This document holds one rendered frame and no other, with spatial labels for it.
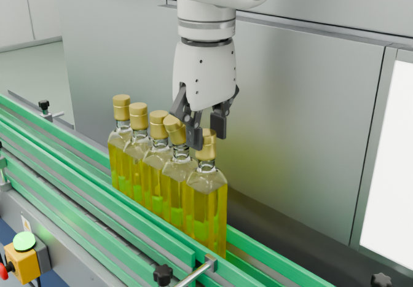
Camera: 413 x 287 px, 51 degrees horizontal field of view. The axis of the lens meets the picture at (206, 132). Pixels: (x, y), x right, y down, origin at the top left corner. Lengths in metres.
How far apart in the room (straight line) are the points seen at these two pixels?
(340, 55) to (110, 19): 0.62
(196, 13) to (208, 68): 0.08
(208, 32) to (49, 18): 6.62
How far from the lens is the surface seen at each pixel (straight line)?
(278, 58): 0.72
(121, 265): 0.81
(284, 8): 0.71
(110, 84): 1.17
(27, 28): 7.05
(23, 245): 1.04
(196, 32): 0.61
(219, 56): 0.64
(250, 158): 0.82
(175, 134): 0.72
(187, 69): 0.62
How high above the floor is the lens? 1.63
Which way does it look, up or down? 26 degrees down
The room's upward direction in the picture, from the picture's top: straight up
